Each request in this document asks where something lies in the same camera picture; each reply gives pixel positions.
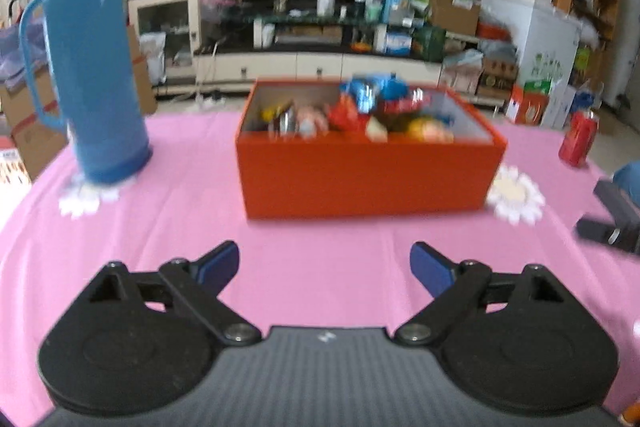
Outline red snack packet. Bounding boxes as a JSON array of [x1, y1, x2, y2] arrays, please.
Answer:
[[328, 93, 370, 133]]

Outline pink flowered tablecloth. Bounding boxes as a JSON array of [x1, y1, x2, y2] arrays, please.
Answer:
[[1, 112, 639, 426]]

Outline orange cardboard box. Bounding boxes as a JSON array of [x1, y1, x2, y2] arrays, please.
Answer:
[[235, 79, 508, 219]]

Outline blue thermos jug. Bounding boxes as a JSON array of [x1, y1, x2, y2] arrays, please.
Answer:
[[18, 0, 152, 184]]

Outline white chest freezer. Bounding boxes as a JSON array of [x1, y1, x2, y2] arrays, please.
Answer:
[[483, 0, 582, 94]]

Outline blue cookie packet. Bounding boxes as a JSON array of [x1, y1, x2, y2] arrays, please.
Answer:
[[340, 74, 409, 114]]

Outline white glass door cabinet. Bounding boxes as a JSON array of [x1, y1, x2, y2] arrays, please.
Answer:
[[127, 0, 203, 84]]

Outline white tv cabinet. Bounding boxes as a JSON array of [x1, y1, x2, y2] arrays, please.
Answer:
[[189, 14, 442, 92]]

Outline red soda can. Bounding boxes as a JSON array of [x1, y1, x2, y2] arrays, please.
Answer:
[[559, 109, 599, 168]]

